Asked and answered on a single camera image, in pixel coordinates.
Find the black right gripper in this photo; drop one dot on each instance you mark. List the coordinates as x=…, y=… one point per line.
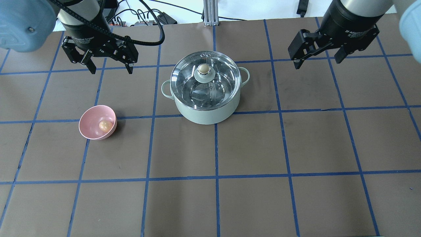
x=347, y=25

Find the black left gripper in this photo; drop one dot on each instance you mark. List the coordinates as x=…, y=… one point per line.
x=86, y=37

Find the brown egg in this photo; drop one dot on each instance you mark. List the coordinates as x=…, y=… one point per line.
x=105, y=125

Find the glass pot lid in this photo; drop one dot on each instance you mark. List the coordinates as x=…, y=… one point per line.
x=206, y=80

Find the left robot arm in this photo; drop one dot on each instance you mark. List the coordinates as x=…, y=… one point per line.
x=26, y=24

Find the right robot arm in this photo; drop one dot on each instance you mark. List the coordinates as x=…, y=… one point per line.
x=409, y=12

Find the pale green cooking pot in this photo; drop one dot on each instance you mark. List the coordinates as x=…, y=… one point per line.
x=205, y=117

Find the pink bowl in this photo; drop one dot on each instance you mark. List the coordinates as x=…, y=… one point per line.
x=89, y=122

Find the black power adapter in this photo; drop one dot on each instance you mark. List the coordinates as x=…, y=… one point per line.
x=166, y=19

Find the aluminium frame post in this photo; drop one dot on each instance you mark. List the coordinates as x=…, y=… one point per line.
x=210, y=13

